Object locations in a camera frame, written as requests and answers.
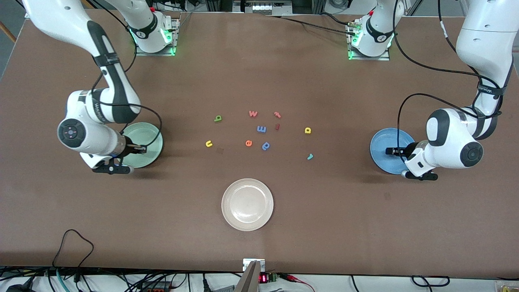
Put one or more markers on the red LED display module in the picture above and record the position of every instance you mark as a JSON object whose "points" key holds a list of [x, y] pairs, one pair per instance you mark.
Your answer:
{"points": [[263, 278]]}

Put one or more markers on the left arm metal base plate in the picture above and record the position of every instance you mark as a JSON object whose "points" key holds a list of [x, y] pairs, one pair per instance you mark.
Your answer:
{"points": [[365, 58]]}

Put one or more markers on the aluminium frame with connector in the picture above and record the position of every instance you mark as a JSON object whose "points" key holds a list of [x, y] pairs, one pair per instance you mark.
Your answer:
{"points": [[263, 7]]}

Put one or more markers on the wooden stick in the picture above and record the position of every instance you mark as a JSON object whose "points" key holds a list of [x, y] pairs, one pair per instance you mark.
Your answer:
{"points": [[8, 31]]}

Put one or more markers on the blue plate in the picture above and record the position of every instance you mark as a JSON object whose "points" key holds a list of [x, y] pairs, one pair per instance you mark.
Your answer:
{"points": [[381, 160]]}

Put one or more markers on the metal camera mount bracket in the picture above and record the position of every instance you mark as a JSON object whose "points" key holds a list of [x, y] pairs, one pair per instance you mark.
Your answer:
{"points": [[251, 280]]}

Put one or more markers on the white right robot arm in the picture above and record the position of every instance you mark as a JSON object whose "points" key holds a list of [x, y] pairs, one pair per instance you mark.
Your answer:
{"points": [[93, 138]]}

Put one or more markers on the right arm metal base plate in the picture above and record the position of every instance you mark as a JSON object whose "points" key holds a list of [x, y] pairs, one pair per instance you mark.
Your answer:
{"points": [[175, 36]]}

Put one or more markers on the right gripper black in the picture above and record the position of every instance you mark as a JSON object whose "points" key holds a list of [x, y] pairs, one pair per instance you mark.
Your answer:
{"points": [[129, 147]]}

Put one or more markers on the red clip lead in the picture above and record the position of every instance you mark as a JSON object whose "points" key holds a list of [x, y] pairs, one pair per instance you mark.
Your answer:
{"points": [[290, 277]]}

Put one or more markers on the beige plate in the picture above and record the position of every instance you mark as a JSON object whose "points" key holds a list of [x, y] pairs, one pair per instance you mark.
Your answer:
{"points": [[247, 205]]}

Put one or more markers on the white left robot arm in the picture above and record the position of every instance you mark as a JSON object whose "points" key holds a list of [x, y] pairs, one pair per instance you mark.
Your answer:
{"points": [[450, 138]]}

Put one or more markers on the blue foam letter p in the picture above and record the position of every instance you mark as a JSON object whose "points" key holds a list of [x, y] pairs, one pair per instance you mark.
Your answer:
{"points": [[266, 146]]}

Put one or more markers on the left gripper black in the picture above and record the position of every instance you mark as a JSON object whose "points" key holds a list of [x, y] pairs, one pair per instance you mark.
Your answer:
{"points": [[406, 151]]}

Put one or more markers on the green plate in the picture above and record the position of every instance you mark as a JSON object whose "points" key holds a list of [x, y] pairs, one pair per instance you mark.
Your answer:
{"points": [[152, 136]]}

